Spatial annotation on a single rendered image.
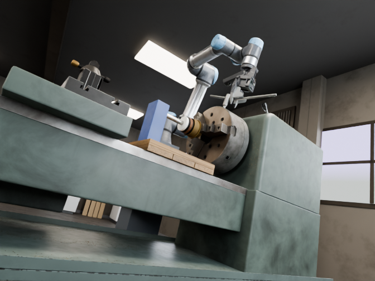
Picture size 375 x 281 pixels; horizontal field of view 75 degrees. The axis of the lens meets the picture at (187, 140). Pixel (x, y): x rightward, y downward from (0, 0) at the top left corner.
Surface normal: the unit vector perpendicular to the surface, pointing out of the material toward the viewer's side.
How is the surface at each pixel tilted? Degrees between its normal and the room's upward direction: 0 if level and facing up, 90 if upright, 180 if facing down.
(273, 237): 90
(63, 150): 90
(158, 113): 90
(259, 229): 90
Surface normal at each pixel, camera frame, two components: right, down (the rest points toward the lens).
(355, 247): -0.82, -0.33
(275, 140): 0.62, -0.09
